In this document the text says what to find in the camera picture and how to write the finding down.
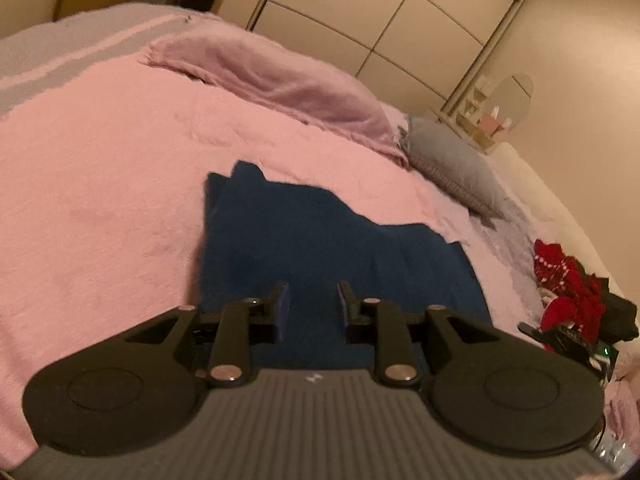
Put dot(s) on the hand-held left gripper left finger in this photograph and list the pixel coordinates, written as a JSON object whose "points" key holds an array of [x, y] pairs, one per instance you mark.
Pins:
{"points": [[283, 306]]}

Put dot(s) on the black garment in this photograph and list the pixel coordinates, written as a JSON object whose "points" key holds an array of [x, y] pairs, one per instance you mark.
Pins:
{"points": [[620, 312]]}

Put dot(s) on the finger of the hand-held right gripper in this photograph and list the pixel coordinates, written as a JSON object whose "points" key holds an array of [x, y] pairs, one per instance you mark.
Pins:
{"points": [[531, 330]]}

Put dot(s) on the mauve fuzzy blanket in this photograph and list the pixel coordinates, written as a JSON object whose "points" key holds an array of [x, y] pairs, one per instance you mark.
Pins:
{"points": [[280, 80]]}

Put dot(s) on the red patterned garment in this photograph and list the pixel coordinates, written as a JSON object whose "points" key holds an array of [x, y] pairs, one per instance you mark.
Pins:
{"points": [[565, 285]]}

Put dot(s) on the grey pillow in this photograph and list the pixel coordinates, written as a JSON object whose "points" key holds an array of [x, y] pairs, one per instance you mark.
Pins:
{"points": [[455, 165]]}

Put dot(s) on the navy blue garment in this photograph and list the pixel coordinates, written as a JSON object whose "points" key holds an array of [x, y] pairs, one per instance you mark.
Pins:
{"points": [[310, 245]]}

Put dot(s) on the oval vanity mirror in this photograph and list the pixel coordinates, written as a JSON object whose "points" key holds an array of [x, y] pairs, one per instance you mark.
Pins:
{"points": [[515, 97]]}

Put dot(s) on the pink fuzzy blanket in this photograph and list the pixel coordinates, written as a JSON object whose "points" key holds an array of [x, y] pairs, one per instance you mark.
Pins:
{"points": [[110, 185]]}

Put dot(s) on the white vanity table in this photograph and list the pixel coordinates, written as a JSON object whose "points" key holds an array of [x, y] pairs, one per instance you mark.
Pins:
{"points": [[475, 125]]}

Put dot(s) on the pink box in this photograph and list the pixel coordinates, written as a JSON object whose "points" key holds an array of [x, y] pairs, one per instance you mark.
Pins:
{"points": [[489, 123]]}

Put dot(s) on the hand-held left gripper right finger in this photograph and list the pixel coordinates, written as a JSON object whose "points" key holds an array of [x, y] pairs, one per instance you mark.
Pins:
{"points": [[344, 304]]}

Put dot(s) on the cream wardrobe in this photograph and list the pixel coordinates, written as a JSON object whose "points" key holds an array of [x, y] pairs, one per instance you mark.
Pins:
{"points": [[380, 20]]}

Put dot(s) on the white padded headboard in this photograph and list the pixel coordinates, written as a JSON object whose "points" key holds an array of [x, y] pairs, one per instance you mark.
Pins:
{"points": [[555, 210]]}

